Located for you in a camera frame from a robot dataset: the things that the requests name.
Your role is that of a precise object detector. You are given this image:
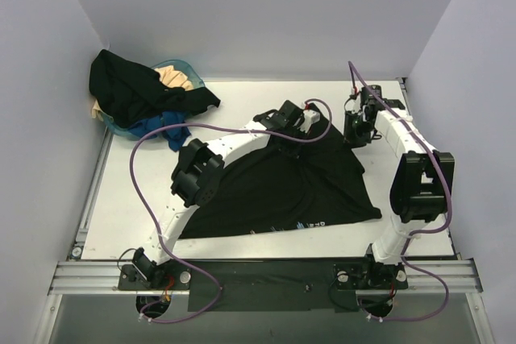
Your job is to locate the black graphic t shirt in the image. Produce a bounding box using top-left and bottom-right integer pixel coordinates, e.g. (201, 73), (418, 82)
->
(181, 117), (381, 239)

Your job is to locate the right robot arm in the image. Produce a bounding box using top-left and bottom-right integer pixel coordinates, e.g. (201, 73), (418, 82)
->
(343, 85), (455, 287)

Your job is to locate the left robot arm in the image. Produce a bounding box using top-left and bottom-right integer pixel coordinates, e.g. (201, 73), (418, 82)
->
(130, 101), (320, 289)

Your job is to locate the teal plastic basket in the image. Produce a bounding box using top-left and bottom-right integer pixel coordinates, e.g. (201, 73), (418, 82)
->
(94, 60), (205, 141)

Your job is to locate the cream t shirt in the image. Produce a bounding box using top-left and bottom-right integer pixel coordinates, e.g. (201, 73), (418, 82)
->
(91, 65), (194, 121)

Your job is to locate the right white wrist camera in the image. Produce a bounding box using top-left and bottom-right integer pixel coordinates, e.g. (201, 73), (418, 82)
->
(344, 87), (368, 118)

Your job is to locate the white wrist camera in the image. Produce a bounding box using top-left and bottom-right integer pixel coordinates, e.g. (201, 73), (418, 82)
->
(344, 87), (368, 118)
(298, 106), (320, 134)

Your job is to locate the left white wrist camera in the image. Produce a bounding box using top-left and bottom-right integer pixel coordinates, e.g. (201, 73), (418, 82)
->
(298, 106), (320, 134)

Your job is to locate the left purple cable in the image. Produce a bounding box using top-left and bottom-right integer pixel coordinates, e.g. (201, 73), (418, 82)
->
(129, 97), (332, 325)

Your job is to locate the aluminium frame rail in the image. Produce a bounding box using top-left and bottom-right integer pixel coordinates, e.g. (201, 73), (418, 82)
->
(48, 259), (483, 296)

